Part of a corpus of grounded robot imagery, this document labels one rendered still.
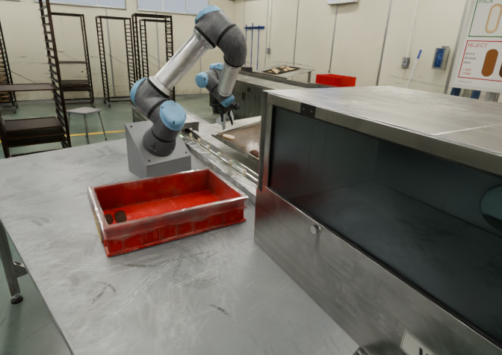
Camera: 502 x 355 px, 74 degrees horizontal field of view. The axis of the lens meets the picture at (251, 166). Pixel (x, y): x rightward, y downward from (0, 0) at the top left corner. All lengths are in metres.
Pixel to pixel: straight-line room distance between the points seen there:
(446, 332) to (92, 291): 0.78
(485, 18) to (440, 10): 3.56
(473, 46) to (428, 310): 1.27
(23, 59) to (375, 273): 8.31
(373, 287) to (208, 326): 0.37
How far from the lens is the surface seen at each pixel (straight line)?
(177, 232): 1.11
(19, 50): 8.61
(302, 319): 0.87
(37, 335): 2.17
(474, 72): 1.73
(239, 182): 1.43
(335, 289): 0.84
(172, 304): 0.90
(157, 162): 1.55
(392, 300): 0.72
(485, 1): 1.75
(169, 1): 9.04
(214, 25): 1.45
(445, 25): 5.21
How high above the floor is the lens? 1.42
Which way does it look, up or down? 20 degrees down
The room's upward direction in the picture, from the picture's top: 3 degrees clockwise
